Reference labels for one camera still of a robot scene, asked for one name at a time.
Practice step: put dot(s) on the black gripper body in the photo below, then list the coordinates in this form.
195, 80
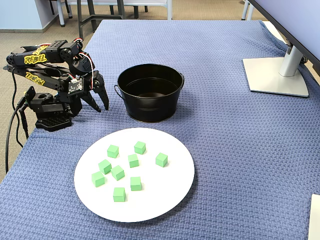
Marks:
93, 92

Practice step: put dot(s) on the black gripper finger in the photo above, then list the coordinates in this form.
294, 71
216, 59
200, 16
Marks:
90, 100
102, 87

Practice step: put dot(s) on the green cube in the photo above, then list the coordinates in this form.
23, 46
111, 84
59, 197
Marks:
112, 151
161, 159
133, 160
135, 183
119, 194
97, 179
140, 147
104, 166
117, 172

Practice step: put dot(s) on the white round plate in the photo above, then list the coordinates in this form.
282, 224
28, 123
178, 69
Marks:
162, 195

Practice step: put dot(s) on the black metal bucket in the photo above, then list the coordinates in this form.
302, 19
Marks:
150, 110

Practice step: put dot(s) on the white table leg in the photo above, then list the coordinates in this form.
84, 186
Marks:
62, 15

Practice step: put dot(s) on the light blue cabinet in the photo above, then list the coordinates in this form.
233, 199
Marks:
20, 12

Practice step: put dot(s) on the blue woven tablecloth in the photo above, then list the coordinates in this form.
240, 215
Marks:
237, 150

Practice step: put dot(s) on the silver monitor stand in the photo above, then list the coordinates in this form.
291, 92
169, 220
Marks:
270, 77

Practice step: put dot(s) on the computer monitor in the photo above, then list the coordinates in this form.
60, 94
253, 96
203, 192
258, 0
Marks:
300, 20

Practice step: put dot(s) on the white flat object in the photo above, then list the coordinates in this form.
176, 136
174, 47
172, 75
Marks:
315, 220

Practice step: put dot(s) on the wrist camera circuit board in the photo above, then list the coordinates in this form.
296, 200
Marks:
75, 87

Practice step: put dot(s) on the dark grey table frame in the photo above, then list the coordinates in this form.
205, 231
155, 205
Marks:
80, 15

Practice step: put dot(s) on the white desk frame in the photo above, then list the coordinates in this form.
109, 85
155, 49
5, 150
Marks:
169, 11

